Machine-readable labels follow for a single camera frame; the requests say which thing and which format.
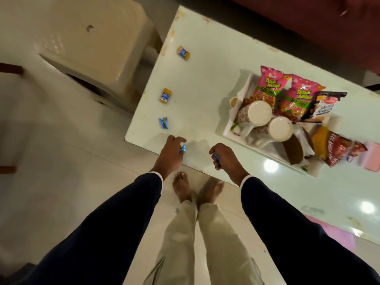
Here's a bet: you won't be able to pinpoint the person's left hand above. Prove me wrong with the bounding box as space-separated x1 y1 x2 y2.
150 135 188 181

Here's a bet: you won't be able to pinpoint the person's right hand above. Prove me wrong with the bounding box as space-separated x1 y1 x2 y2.
209 142 250 187

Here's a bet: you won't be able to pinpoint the white floral mug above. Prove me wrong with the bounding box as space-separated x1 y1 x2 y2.
236 100 273 137
252 116 295 149

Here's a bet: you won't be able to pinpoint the brown wooden napkin holder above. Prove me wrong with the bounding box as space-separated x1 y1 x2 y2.
282 124 315 165

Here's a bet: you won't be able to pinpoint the white printed tray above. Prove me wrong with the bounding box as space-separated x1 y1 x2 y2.
222 73 324 177

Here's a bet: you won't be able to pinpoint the white paper napkins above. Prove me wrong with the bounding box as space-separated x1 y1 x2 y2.
294 124 316 159

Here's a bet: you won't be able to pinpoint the pink green snack packet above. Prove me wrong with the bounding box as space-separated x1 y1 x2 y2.
252 65 293 109
273 74 326 122

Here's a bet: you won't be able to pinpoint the red yellow snack packet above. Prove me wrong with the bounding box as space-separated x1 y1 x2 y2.
312 126 353 167

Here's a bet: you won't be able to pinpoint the salted peanuts packet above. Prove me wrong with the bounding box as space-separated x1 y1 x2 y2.
301 91 348 123

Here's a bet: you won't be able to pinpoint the person's right forearm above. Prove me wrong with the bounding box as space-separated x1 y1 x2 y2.
239 175 380 285

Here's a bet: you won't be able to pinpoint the person's left forearm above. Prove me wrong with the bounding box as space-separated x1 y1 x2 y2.
17 172 164 285

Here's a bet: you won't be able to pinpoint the person's right leg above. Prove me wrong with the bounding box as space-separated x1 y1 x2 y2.
197 178 265 285

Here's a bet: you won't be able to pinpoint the person's leg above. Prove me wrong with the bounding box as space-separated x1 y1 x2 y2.
197 178 265 285
142 172 198 285

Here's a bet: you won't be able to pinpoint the person's left leg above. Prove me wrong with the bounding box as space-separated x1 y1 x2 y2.
142 172 198 285

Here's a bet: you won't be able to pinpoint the pink plastic bin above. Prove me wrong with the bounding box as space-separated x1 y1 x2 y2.
306 215 357 251

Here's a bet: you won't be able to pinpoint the beige plastic stool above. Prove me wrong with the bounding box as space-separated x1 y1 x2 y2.
32 0 163 115

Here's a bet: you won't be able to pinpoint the red fabric sofa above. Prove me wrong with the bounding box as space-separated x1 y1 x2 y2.
225 0 380 92

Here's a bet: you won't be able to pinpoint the brown wooden chair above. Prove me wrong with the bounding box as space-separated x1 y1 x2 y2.
0 63 24 175

